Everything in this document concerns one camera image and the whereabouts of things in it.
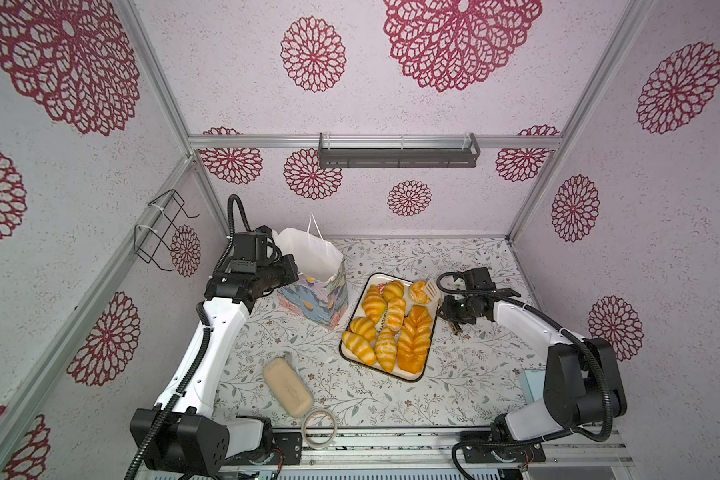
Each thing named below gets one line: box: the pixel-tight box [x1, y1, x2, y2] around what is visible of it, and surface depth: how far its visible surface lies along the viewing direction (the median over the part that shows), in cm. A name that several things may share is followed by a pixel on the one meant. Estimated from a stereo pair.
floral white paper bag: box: [274, 212, 349, 329], surface depth 89 cm
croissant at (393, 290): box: [383, 280, 405, 302], surface depth 102 cm
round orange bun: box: [410, 280, 432, 304], surface depth 100 cm
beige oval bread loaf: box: [264, 358, 313, 417], surface depth 81 cm
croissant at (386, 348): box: [375, 328, 397, 372], surface depth 89 cm
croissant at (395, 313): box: [385, 298, 407, 332], surface depth 96 cm
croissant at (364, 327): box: [350, 317, 377, 342], surface depth 92 cm
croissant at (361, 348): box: [342, 331, 377, 365], surface depth 89 cm
